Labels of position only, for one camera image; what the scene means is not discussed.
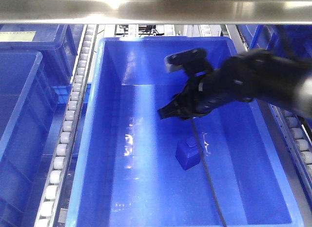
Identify white roller track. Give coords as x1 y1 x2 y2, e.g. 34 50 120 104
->
34 24 99 227

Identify blue plastic block part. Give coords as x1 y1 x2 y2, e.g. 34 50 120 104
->
175 137 201 170

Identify blue bin back right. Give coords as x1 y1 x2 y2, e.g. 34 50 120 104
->
237 24 312 60

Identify blue bin far left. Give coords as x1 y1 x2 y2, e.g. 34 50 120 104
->
0 50 58 227

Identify blue bin back left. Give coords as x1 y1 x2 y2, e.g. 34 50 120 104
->
0 24 84 86

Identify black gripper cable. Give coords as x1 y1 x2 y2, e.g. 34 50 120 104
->
190 114 227 227

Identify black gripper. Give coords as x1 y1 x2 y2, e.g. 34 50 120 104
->
157 61 234 120

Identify large blue target bin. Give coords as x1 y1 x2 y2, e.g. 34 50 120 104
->
66 37 304 227

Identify steel shelf front beam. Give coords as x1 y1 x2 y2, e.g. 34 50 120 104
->
0 0 312 24

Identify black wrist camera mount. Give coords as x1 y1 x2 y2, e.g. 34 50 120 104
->
164 48 208 75

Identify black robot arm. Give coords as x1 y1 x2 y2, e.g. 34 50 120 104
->
159 48 312 119

